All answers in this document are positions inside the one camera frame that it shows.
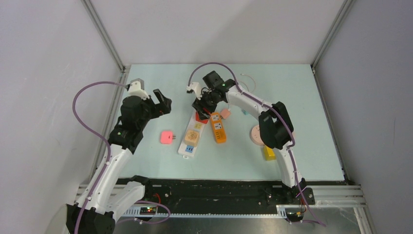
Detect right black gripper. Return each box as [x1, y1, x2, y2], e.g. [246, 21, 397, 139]
[191, 89, 220, 121]

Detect red cube socket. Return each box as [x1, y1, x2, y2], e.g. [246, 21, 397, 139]
[195, 111, 209, 124]

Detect beige dragon cube adapter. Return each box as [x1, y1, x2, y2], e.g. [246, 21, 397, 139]
[184, 130, 200, 147]

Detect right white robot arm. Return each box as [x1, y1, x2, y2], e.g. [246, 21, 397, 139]
[187, 71, 302, 204]

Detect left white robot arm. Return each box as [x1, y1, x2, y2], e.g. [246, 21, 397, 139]
[66, 89, 172, 234]

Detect salmon pink charger plug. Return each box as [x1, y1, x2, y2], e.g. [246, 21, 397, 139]
[220, 108, 231, 119]

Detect pink flat plug adapter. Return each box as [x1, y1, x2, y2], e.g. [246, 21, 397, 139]
[160, 130, 176, 145]

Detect orange power strip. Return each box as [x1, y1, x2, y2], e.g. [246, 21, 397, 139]
[210, 112, 227, 144]

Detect white multicolour power strip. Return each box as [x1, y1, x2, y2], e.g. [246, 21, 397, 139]
[178, 111, 206, 159]

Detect pink round power strip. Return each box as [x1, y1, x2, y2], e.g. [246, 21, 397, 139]
[250, 125, 264, 146]

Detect yellow cube socket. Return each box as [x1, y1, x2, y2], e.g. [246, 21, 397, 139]
[263, 145, 276, 161]

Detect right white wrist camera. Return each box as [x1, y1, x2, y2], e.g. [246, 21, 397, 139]
[186, 82, 202, 98]

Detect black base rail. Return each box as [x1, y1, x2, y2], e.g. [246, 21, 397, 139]
[114, 175, 315, 223]

